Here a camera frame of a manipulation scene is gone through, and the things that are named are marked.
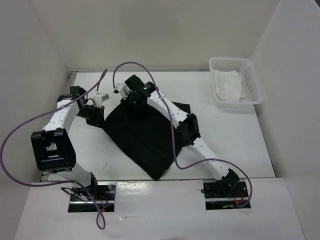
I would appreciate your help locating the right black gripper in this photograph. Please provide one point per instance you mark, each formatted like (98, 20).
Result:
(131, 109)

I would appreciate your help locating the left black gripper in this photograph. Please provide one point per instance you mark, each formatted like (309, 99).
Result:
(99, 120)

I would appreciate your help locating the black pleated skirt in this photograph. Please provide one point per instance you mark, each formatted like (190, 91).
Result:
(144, 136)

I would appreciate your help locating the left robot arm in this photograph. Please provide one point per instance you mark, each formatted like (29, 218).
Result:
(52, 147)

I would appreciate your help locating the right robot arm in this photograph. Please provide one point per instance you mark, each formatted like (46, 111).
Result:
(185, 127)

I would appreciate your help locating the white cloth in basket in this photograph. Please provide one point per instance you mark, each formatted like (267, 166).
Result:
(228, 86)

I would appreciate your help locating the white plastic basket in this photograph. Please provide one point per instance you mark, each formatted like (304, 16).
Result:
(250, 83)

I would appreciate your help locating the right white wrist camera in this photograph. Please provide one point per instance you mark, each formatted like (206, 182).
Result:
(122, 89)

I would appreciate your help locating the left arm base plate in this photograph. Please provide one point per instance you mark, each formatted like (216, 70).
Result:
(80, 201)

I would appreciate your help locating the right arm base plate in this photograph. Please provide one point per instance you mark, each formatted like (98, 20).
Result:
(215, 199)

